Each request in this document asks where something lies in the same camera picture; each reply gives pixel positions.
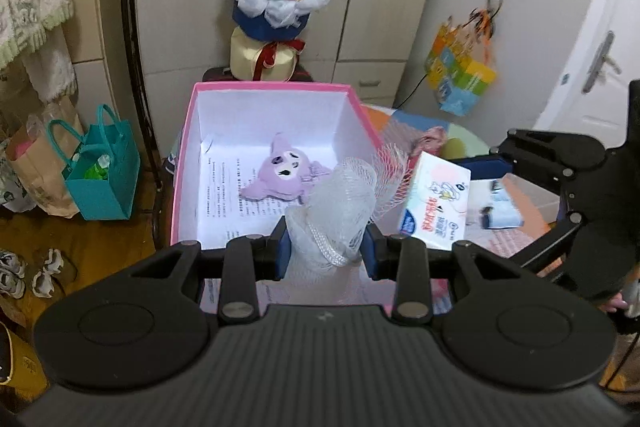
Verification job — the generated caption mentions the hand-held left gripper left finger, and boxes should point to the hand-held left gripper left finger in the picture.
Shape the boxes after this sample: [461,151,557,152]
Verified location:
[131,216,292,324]

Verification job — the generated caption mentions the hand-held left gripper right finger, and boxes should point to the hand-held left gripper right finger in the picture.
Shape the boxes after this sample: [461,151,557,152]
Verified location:
[364,223,538,324]

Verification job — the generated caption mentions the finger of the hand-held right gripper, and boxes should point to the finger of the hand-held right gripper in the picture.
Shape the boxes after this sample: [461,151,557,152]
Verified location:
[490,128,608,195]
[505,212,586,280]

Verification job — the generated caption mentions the white mesh bath sponge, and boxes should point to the white mesh bath sponge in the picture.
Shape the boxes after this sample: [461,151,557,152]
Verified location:
[285,157,379,288]

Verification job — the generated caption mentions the pink cardboard box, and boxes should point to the pink cardboard box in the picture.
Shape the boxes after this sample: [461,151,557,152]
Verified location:
[170,81,387,254]

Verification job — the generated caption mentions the person's right hand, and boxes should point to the person's right hand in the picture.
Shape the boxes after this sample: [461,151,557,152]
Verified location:
[597,294,630,314]

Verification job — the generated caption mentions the colourful table mat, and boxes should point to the colourful table mat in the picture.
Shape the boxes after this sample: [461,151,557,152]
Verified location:
[360,104,568,313]

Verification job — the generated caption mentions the navy blue cloth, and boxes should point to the navy blue cloth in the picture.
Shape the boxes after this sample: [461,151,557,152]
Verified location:
[452,153,518,182]

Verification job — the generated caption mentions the tissue pack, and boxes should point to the tissue pack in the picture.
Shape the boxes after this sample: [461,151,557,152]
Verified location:
[397,151,472,253]

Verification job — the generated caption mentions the printed paper sheet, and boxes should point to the printed paper sheet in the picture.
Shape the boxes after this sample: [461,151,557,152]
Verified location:
[199,134,301,253]

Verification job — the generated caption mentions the white foam net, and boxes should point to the white foam net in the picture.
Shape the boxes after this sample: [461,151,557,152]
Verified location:
[370,144,421,218]

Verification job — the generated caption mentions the purple plush toy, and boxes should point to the purple plush toy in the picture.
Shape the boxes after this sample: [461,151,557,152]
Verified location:
[241,133,333,202]

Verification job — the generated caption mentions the colourful hanging bag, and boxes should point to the colourful hanging bag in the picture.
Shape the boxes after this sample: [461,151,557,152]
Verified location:
[424,0,503,115]

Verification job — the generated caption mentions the pink floral plush toy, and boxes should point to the pink floral plush toy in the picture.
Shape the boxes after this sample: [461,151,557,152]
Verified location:
[412,127,449,158]

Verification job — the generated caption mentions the stack of magazines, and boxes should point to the stack of magazines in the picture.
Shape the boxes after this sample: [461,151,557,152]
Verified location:
[164,134,183,178]

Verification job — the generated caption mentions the teal tote bag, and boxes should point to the teal tote bag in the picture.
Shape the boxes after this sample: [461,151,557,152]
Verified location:
[46,103,142,222]

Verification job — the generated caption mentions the dark round stool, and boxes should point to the dark round stool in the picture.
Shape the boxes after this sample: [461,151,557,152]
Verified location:
[202,66,313,84]

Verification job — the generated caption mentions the cream round box red ribbon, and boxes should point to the cream round box red ribbon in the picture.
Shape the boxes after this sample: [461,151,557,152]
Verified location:
[230,29,307,82]

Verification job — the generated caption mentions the green bottle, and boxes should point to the green bottle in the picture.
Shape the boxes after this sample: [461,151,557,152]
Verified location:
[84,151,112,181]

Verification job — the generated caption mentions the brown paper bag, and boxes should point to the brown paper bag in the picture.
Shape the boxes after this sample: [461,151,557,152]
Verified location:
[5,99,86,219]

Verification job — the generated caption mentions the white plastic bag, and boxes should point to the white plastic bag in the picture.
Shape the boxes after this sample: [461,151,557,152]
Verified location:
[0,167,37,214]

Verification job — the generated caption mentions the black rack pole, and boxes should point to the black rack pole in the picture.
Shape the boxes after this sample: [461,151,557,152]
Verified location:
[120,0,166,192]

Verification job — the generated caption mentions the beige fluffy garment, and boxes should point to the beige fluffy garment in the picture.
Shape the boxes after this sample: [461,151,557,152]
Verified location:
[20,27,78,104]

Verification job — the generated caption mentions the metal door handle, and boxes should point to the metal door handle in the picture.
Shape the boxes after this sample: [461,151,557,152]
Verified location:
[582,31,623,95]

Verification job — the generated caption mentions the black cable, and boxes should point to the black cable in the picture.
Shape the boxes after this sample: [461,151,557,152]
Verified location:
[394,69,430,108]

